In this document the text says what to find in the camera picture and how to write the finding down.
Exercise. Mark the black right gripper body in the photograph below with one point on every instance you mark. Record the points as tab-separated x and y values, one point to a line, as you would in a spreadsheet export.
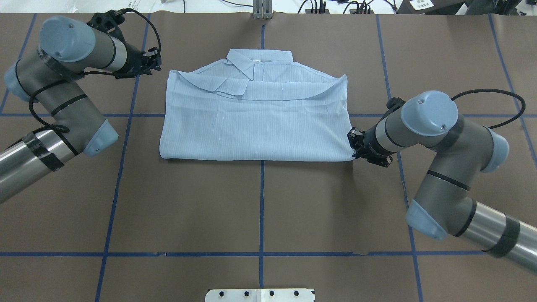
369	141

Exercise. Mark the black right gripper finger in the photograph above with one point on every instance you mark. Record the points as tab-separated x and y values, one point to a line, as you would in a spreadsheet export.
359	153
354	135

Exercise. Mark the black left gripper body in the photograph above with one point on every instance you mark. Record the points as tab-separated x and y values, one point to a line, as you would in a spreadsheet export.
133	60

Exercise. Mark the light blue striped shirt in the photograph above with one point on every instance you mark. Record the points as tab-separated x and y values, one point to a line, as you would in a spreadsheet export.
256	105

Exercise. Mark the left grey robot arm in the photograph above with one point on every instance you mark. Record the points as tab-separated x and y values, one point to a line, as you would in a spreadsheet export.
47	80

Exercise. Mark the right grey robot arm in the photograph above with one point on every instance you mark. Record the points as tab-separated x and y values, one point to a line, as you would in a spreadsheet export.
442	206

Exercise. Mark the clear plastic bag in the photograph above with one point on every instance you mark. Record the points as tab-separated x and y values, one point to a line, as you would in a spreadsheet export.
89	6

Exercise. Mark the dark box with label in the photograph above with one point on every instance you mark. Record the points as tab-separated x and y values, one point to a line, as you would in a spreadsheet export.
452	7

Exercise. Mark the grey aluminium frame post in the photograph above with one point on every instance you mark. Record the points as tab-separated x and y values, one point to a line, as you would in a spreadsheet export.
262	9

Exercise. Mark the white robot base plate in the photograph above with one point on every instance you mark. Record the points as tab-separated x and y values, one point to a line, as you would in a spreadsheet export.
261	295

